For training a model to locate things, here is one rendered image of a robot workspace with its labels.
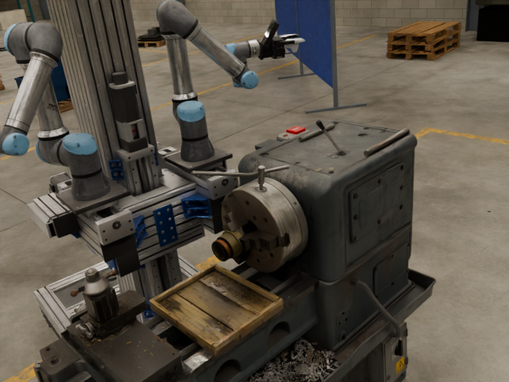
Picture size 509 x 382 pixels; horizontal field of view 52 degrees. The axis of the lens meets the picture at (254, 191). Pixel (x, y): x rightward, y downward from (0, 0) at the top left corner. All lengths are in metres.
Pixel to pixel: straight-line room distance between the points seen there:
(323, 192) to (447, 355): 1.46
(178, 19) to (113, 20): 0.26
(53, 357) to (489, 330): 2.24
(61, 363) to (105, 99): 1.05
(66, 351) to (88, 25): 1.19
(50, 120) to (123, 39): 0.44
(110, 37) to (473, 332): 2.32
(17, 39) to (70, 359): 1.10
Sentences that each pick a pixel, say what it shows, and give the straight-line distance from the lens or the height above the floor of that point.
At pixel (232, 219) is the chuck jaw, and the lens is 1.76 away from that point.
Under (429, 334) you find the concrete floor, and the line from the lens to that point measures 3.04.
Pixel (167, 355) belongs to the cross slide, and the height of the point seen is 0.97.
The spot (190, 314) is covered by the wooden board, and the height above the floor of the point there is 0.88.
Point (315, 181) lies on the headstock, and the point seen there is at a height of 1.24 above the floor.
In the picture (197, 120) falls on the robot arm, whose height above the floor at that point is 1.34.
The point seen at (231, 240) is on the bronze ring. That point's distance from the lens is 1.71.
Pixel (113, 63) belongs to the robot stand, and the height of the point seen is 1.60.
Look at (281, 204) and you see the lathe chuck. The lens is 1.71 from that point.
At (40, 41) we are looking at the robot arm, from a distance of 1.95.
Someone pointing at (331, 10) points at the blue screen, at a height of 1.22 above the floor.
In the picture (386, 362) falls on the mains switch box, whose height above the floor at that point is 0.33.
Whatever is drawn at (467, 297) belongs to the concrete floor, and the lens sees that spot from 3.34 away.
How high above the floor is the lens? 1.97
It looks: 25 degrees down
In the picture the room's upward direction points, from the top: 6 degrees counter-clockwise
